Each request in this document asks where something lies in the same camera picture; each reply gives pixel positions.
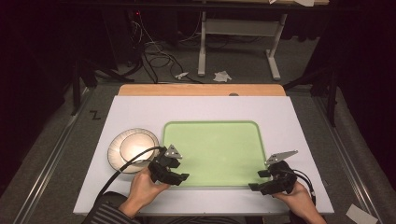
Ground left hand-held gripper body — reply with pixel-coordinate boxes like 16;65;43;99
147;144;184;186

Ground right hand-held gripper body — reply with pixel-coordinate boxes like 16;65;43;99
259;149;299;197

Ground person's right hand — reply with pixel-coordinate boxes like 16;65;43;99
271;181;322;218

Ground person's left hand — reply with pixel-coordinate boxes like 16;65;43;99
126;166;172;217

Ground white plate with dark rim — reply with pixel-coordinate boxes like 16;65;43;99
106;127;161;175

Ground light green tray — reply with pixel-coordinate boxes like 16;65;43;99
162;119;269;189

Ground white board sheet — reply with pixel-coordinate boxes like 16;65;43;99
72;94;335;217

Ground flat white paper sheet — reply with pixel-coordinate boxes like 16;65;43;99
345;203;379;224

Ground black metal stand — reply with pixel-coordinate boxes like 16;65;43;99
70;58;136;117
282;66;341;128

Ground crumpled white paper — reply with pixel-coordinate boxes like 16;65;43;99
212;70;233;84

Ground papers on background desk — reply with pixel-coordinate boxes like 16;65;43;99
268;0;331;7

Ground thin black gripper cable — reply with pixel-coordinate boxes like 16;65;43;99
291;168;318;207

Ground thick black gripper cable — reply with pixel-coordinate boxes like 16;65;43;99
92;146;166;204

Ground metal floor rail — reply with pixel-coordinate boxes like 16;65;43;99
311;92;386;224
11;86;96;224

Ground tangle of floor cables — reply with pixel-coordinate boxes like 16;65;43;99
129;11;205;85

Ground white metal desk frame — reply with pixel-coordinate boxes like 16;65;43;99
197;11;290;81

